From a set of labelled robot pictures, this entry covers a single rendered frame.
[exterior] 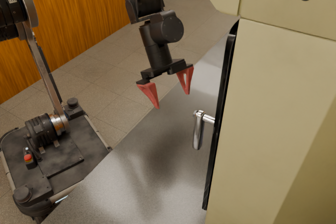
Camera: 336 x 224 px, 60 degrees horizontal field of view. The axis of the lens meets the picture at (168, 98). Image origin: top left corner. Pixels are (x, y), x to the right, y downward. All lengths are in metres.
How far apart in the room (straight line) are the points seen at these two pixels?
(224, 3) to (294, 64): 0.09
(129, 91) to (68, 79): 0.59
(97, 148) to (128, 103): 0.70
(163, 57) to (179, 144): 0.24
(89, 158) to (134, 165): 0.96
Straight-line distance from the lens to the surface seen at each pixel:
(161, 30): 0.64
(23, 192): 1.58
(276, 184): 0.45
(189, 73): 0.75
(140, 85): 0.72
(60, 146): 1.78
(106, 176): 0.74
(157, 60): 0.71
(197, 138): 0.52
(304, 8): 0.30
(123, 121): 2.20
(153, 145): 0.79
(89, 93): 2.50
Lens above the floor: 1.54
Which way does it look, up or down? 41 degrees down
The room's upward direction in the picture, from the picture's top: straight up
